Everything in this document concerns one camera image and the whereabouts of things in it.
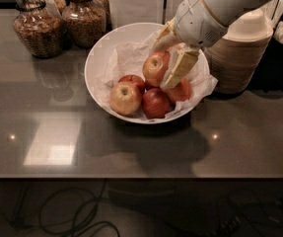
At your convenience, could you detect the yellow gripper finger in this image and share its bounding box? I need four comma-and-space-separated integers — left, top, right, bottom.
160, 44, 199, 89
151, 19, 180, 52

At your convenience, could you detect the front left yellow-red apple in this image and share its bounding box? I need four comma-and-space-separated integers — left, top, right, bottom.
109, 82, 142, 116

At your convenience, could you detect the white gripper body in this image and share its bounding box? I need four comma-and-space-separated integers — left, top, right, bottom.
175, 0, 228, 47

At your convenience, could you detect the front centre dark red apple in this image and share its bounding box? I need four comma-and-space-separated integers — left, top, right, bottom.
142, 88, 172, 119

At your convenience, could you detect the front paper bowl stack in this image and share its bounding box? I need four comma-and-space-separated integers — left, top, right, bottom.
204, 9, 273, 95

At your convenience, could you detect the black floor cable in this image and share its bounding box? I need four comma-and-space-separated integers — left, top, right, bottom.
0, 180, 121, 237

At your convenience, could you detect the small hidden red apple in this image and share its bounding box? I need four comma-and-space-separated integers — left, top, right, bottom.
119, 74, 145, 94

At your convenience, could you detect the right red apple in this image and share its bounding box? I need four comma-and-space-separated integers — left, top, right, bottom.
164, 78, 191, 104

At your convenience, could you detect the right glass cereal jar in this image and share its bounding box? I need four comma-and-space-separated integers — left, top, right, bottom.
62, 0, 106, 48

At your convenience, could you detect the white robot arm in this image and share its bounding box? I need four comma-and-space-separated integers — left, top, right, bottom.
152, 0, 271, 89

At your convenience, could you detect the left glass granola jar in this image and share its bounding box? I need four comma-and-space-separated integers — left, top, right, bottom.
13, 0, 64, 58

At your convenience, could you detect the white ceramic bowl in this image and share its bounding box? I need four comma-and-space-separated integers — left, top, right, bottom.
84, 22, 211, 125

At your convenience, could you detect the red-yellow apple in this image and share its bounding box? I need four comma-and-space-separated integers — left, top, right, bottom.
142, 51, 170, 87

